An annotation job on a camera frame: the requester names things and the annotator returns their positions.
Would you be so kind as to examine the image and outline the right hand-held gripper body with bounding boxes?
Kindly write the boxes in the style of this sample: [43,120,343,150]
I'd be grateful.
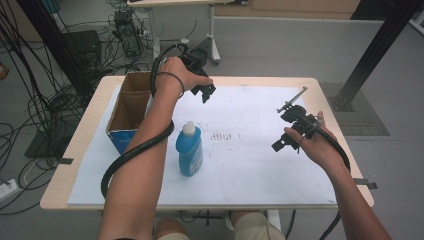
[279,104,324,140]

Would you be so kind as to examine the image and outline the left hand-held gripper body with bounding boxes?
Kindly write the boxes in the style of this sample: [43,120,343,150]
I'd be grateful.
[179,48,210,78]

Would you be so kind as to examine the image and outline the blue bottle with white cap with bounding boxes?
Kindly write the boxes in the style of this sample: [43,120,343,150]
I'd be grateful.
[175,120,204,178]

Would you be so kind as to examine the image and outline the brown cardboard box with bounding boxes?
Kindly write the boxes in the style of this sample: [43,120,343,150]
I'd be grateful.
[105,71,155,156]

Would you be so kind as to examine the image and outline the person's left hand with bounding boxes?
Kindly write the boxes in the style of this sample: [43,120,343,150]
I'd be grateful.
[155,55,214,98]

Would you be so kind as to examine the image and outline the person's right hand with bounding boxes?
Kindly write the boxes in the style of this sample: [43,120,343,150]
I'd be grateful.
[283,110,348,175]

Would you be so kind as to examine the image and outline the black wrist band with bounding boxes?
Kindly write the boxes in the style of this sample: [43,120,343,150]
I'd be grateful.
[155,71,186,100]

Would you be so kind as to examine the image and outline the white standing desk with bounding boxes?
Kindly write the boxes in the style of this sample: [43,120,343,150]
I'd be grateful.
[127,0,250,66]

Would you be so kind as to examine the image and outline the grey floor mat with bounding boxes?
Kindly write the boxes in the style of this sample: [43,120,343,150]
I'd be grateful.
[319,82,391,137]

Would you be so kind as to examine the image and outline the person's right leg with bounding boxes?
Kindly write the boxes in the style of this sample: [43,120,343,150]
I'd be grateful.
[229,210,288,240]

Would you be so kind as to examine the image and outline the person's leg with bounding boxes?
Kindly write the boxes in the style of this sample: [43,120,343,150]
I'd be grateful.
[154,217,192,240]
[229,210,288,240]

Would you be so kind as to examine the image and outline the black equipment box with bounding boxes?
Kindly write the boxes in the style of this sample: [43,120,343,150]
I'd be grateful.
[62,29,103,68]

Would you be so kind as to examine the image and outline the person's left leg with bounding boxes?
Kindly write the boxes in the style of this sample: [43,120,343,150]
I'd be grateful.
[154,217,192,240]

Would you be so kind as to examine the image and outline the white power strip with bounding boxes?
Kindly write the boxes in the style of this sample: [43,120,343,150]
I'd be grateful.
[0,178,19,202]

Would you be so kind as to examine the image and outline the black corrugated right gripper cable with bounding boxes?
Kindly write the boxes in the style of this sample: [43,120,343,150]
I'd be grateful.
[313,126,352,240]

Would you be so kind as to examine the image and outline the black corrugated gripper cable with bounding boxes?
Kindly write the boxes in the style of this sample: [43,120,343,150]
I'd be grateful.
[100,42,190,198]
[313,126,352,240]

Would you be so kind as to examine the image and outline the black corrugated left gripper cable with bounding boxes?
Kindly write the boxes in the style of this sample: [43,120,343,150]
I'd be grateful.
[100,42,190,198]

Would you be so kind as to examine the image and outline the black metal frame post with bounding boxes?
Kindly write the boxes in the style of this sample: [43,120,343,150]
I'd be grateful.
[327,0,424,113]
[14,0,95,98]

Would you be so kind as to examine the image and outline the tangle of black floor cables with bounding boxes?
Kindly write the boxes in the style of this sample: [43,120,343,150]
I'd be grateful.
[0,0,158,216]

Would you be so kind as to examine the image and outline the dark floor base plate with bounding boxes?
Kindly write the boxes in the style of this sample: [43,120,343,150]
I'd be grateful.
[24,122,85,160]

